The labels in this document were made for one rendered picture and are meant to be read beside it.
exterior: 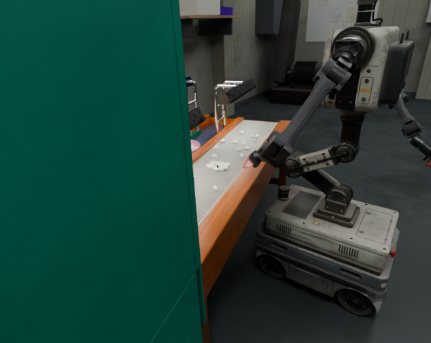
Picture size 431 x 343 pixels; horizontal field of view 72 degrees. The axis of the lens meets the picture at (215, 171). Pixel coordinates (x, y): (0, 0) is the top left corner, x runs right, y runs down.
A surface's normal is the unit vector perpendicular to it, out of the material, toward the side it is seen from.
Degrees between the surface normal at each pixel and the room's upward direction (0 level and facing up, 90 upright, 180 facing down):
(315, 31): 90
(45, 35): 90
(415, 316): 0
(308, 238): 90
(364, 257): 90
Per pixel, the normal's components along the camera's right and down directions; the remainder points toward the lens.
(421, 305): -0.04, -0.90
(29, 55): 0.92, 0.14
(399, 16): -0.58, 0.38
